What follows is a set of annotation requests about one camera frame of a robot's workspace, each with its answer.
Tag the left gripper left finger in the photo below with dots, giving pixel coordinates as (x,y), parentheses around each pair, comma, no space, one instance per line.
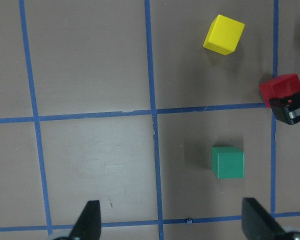
(88,226)

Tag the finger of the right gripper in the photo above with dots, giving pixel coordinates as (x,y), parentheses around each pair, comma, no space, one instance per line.
(286,109)

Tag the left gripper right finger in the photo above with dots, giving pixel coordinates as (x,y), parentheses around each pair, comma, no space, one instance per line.
(257,223)

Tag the red wooden block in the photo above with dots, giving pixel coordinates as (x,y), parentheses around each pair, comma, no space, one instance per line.
(279,87)

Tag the green wooden block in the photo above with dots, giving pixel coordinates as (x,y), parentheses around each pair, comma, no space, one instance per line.
(227,162)

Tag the yellow wooden block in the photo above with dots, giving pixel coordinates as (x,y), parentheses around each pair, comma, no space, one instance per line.
(223,35)

